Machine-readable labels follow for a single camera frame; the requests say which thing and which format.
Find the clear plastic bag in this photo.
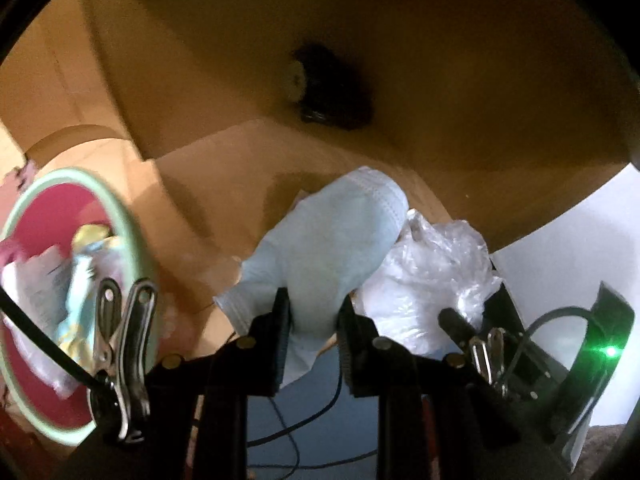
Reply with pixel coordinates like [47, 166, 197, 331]
[352, 209, 501, 356]

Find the white printed plastic bag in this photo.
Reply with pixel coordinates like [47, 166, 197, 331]
[1, 246, 79, 400]

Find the green diaper package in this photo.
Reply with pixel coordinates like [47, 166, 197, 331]
[54, 223, 124, 370]

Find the red green trash bin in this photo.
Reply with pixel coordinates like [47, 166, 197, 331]
[1, 168, 160, 446]

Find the metal spring clamp right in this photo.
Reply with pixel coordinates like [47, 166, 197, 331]
[469, 327, 508, 399]

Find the metal spring clamp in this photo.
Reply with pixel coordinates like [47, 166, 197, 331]
[469, 327, 508, 399]
[89, 278, 157, 443]

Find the metal spring clamp left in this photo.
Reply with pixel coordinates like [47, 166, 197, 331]
[89, 278, 157, 443]

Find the wooden corner shelf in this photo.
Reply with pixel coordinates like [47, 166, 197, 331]
[79, 0, 640, 321]

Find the black round speaker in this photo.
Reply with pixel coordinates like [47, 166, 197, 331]
[284, 42, 374, 130]

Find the wooden cabinet with doors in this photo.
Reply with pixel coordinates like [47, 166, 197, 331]
[1, 0, 130, 166]

